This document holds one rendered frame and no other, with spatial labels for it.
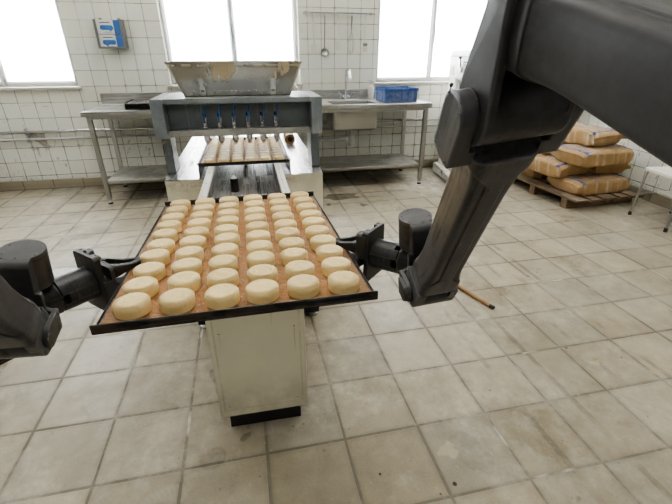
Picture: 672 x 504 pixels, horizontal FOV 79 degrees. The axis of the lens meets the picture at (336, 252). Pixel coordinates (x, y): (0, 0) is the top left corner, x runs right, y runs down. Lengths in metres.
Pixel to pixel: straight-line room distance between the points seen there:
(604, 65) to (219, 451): 1.67
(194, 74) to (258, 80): 0.26
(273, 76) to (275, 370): 1.23
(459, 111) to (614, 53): 0.13
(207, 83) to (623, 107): 1.79
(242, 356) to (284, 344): 0.15
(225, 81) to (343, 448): 1.57
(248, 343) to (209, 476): 0.49
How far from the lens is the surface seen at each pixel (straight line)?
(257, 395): 1.66
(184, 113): 1.99
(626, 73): 0.26
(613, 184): 4.82
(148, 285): 0.69
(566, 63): 0.30
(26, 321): 0.65
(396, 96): 4.73
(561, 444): 1.93
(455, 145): 0.37
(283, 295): 0.64
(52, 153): 5.46
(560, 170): 4.58
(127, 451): 1.87
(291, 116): 1.98
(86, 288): 0.77
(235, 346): 1.51
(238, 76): 1.93
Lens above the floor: 1.34
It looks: 26 degrees down
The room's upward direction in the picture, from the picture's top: straight up
